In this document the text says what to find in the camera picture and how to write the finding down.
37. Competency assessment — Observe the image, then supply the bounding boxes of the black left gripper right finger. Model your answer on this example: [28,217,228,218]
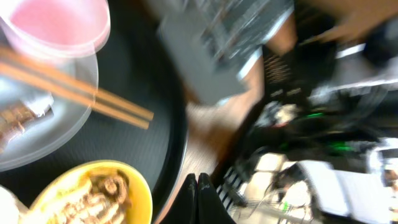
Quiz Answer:
[198,173,235,224]

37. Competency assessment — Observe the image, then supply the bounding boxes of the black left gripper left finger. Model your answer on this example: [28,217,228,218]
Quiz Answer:
[161,174,198,224]

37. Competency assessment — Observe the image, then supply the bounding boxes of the yellow bowl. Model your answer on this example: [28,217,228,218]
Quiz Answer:
[21,160,152,223]

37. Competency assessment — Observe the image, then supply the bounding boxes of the pink plastic cup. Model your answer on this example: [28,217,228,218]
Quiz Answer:
[1,0,111,63]

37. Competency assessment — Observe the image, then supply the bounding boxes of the noodle and rice leftovers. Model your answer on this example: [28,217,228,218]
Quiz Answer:
[42,170,131,224]

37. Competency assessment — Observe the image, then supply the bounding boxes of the white tissue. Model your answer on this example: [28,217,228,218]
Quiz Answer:
[0,186,29,224]

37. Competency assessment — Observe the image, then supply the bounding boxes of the grey dishwasher rack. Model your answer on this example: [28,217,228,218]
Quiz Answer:
[159,0,294,105]

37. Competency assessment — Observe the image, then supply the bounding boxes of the black round tray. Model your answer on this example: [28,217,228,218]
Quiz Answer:
[0,0,189,223]

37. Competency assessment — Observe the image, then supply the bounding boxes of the grey round plate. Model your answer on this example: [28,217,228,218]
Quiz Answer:
[1,55,99,171]

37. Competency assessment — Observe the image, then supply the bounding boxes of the lower wooden chopstick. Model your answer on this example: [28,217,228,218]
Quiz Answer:
[1,63,149,129]

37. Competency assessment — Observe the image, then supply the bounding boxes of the wooden chopstick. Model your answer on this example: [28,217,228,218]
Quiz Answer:
[1,63,149,129]
[1,47,154,122]

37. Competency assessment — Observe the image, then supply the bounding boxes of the upper wooden chopstick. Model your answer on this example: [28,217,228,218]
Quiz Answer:
[1,47,154,122]

